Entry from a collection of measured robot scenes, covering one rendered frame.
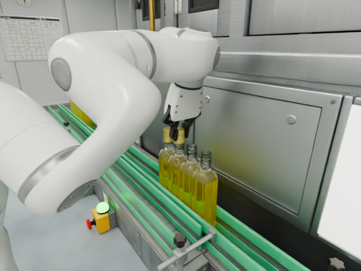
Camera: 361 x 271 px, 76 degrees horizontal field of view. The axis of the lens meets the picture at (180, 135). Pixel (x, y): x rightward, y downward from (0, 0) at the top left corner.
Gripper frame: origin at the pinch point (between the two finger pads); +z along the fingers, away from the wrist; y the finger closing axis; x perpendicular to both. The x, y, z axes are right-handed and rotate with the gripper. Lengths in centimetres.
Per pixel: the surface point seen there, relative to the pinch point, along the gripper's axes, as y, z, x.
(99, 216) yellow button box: 21.8, 38.3, -10.6
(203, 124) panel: -12.6, 1.9, -3.1
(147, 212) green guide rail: 13.6, 19.7, 8.2
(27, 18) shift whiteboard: -24, 71, -578
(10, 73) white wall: 30, 178, -550
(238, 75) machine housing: -15.1, -17.8, 3.4
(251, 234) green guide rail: -3.8, 13.5, 30.7
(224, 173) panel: -12.8, 12.7, 11.3
